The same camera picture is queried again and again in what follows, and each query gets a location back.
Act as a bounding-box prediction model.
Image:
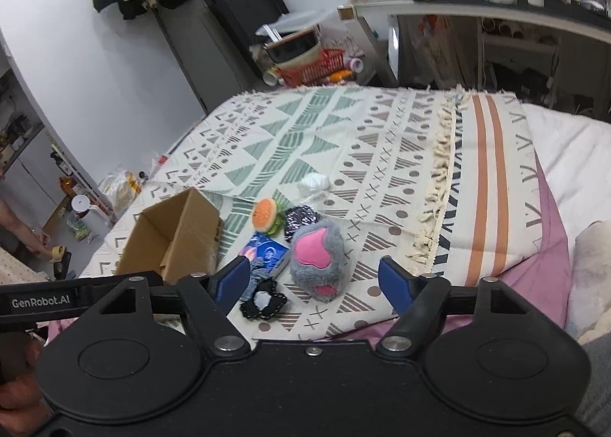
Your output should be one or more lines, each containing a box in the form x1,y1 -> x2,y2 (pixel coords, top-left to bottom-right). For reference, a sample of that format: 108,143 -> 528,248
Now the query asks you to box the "blue tissue pack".
238,232 -> 290,280

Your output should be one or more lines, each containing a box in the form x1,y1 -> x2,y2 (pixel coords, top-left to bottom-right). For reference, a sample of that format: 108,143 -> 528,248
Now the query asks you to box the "yellow white snack bag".
99,168 -> 142,217

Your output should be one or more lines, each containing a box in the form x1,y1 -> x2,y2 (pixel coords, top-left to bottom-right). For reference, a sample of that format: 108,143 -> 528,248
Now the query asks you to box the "black beads plastic bag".
284,205 -> 320,243

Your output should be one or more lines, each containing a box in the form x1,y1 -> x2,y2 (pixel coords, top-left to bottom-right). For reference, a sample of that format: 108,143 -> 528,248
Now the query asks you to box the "red plastic basket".
280,49 -> 345,87

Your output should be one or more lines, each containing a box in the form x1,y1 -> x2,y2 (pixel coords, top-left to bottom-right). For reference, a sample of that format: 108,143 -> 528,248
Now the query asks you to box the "person's left hand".
1,337 -> 48,436

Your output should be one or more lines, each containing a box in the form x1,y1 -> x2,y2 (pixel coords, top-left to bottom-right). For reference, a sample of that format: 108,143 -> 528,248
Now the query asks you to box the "black lace white patch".
239,278 -> 288,320

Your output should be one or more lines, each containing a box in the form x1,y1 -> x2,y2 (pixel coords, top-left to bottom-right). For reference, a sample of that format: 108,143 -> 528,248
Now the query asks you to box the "orange burger plush toy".
251,198 -> 284,235

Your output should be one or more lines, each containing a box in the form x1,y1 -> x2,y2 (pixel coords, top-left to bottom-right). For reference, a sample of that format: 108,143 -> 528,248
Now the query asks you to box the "white crumpled soft ball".
297,172 -> 330,197

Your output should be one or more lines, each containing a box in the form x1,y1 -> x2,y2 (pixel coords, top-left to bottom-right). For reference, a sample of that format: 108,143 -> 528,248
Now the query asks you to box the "white desk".
338,0 -> 610,44

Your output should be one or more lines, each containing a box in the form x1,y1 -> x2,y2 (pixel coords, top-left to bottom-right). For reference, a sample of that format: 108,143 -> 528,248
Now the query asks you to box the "patterned fringed blanket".
85,86 -> 535,341

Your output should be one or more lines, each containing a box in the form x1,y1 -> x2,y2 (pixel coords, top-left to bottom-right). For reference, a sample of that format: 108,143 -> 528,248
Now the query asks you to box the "grey pink plush toy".
290,219 -> 347,303

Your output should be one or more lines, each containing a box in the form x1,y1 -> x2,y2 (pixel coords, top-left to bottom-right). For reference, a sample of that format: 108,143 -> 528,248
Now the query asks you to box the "pink bed sheet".
328,149 -> 573,347

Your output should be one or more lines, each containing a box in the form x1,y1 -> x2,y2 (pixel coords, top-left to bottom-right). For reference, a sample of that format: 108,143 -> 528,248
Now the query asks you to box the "black cream retro appliance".
264,27 -> 322,71

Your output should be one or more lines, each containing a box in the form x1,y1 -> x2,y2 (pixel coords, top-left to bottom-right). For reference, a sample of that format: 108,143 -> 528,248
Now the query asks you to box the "white quilted mattress cover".
523,104 -> 611,248

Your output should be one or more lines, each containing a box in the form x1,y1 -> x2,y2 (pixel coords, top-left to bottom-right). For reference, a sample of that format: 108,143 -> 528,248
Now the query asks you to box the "white kettle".
70,195 -> 92,219

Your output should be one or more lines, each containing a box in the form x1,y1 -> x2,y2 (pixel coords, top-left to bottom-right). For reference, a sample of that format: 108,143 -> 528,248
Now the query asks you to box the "brown cardboard box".
116,188 -> 223,284

